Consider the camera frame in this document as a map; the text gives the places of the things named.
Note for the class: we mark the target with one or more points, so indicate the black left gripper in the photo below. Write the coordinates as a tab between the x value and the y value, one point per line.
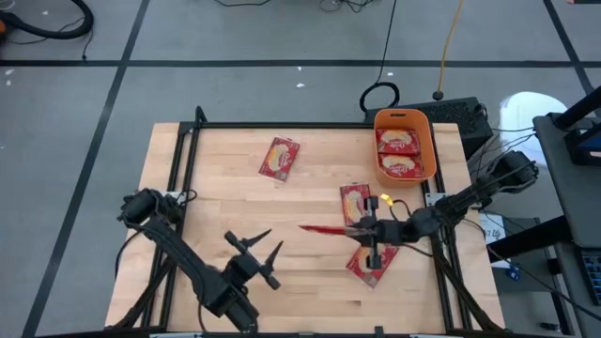
244	270

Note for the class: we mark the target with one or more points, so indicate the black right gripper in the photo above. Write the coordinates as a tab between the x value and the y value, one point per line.
389	231

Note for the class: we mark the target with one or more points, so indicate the red popcorn bag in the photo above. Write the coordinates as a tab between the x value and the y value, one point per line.
396	141
279	158
352	202
364	270
400	166
324	230

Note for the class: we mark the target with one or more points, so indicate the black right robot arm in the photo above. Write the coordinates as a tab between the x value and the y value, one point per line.
469	199

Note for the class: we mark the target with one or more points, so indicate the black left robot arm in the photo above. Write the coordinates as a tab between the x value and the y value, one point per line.
188	267

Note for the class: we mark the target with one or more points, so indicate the orange plastic basket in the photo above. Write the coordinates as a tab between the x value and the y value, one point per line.
418	122

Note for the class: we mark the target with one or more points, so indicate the white paper sheet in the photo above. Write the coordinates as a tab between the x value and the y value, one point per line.
495	235

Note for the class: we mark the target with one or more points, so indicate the black computer box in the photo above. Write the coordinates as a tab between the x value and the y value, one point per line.
455	117

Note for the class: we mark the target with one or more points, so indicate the small blue item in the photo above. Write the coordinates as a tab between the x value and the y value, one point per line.
515	272

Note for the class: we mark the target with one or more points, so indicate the white round bin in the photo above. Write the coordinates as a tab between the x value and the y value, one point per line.
526	117

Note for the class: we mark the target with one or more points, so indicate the grey cart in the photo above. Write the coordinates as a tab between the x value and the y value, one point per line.
573	197

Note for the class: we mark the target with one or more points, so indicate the black keyboard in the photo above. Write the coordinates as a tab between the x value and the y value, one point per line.
594	277

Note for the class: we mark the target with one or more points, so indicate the black device with screen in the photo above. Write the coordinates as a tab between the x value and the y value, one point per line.
582	141

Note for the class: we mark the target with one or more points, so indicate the black table frame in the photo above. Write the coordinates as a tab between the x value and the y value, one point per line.
282	125

